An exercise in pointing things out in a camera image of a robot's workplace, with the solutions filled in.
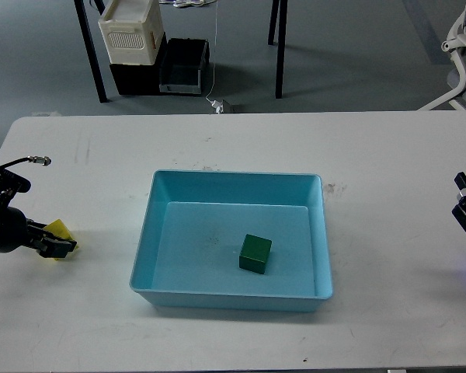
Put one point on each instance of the black table leg rear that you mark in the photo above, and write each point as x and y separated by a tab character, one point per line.
275	7

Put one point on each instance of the black storage box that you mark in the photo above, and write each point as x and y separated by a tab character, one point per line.
139	80

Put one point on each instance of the black table leg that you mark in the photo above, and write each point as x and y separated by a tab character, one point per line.
281	28
275	7
90	50

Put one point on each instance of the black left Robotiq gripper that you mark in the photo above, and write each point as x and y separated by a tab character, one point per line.
16	231

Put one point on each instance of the white office chair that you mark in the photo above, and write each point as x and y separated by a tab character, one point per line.
455	46

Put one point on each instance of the light blue plastic bin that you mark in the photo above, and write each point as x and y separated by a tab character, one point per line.
192	235

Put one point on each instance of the open black tray box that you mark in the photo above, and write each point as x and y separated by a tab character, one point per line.
184	65

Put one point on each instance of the black table leg left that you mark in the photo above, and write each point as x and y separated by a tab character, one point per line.
90	50

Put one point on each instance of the white power adapter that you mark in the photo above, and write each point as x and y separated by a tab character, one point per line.
222	106

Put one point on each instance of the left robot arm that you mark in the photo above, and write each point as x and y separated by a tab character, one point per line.
11	183

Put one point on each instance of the yellow cube block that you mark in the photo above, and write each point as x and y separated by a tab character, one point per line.
64	242

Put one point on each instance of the white plastic crate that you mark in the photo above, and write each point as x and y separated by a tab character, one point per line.
132	31

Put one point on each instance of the black table leg right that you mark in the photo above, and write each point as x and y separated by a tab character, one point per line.
281	28

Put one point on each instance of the green cube block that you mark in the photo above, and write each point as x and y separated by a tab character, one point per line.
254	254

